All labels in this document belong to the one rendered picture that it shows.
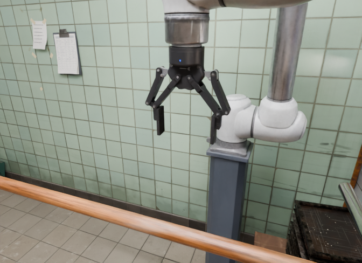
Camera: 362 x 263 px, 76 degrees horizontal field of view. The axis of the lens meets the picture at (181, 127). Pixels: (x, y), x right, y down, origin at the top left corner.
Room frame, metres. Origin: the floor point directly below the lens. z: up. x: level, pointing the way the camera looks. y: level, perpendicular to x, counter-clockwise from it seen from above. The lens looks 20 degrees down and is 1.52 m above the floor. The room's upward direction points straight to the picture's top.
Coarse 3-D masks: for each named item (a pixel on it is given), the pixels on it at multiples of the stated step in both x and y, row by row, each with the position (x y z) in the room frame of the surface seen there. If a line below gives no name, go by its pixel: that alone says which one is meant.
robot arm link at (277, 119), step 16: (288, 16) 0.91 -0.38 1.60; (304, 16) 0.91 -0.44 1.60; (288, 32) 0.91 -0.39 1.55; (288, 48) 0.92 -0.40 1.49; (272, 64) 0.97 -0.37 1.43; (288, 64) 0.93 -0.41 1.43; (272, 80) 0.97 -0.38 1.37; (288, 80) 0.94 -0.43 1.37; (272, 96) 0.97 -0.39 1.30; (288, 96) 0.95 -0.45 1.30; (256, 112) 1.01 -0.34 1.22; (272, 112) 0.94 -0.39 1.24; (288, 112) 0.93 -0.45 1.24; (256, 128) 0.98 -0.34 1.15; (272, 128) 0.95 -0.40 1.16; (288, 128) 0.92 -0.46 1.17; (304, 128) 0.93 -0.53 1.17
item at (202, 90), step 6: (186, 78) 0.50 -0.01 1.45; (192, 78) 0.49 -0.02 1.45; (192, 84) 0.50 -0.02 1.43; (198, 84) 0.50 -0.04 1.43; (204, 84) 0.52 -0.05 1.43; (198, 90) 0.49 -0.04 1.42; (204, 90) 0.50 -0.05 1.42; (204, 96) 0.49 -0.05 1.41; (210, 96) 0.50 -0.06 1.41; (210, 102) 0.49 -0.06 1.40; (216, 102) 0.50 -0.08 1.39; (210, 108) 0.49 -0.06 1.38; (216, 108) 0.48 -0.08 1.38; (216, 114) 0.48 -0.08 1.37
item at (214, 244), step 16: (0, 176) 0.51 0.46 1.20; (16, 192) 0.46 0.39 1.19; (32, 192) 0.45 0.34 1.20; (48, 192) 0.44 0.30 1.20; (64, 208) 0.41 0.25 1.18; (80, 208) 0.39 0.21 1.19; (96, 208) 0.39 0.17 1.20; (112, 208) 0.38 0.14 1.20; (128, 224) 0.35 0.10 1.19; (144, 224) 0.34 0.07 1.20; (160, 224) 0.34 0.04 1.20; (176, 224) 0.34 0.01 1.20; (176, 240) 0.32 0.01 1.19; (192, 240) 0.31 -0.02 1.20; (208, 240) 0.30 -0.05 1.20; (224, 240) 0.30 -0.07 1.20; (224, 256) 0.29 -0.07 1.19; (240, 256) 0.28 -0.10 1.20; (256, 256) 0.27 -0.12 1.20; (272, 256) 0.27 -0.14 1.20; (288, 256) 0.27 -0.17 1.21
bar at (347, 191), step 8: (344, 184) 0.51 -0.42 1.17; (344, 192) 0.48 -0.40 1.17; (352, 192) 0.47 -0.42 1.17; (344, 200) 0.47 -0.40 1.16; (352, 200) 0.45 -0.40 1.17; (352, 208) 0.43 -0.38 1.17; (360, 208) 0.42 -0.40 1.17; (352, 216) 0.41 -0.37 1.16; (360, 216) 0.39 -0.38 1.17; (360, 224) 0.38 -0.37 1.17; (360, 232) 0.36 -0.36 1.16
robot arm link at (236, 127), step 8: (232, 96) 1.08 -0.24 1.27; (240, 96) 1.07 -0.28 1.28; (232, 104) 1.04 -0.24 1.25; (240, 104) 1.03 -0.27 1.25; (248, 104) 1.05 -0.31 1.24; (232, 112) 1.03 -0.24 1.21; (240, 112) 1.02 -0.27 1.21; (248, 112) 1.02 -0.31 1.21; (224, 120) 1.05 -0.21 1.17; (232, 120) 1.03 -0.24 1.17; (240, 120) 1.01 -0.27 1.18; (248, 120) 1.00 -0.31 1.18; (224, 128) 1.04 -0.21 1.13; (232, 128) 1.02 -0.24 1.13; (240, 128) 1.01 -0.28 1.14; (248, 128) 0.99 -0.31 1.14; (224, 136) 1.04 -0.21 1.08; (232, 136) 1.03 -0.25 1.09; (240, 136) 1.02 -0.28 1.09; (248, 136) 1.01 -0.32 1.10
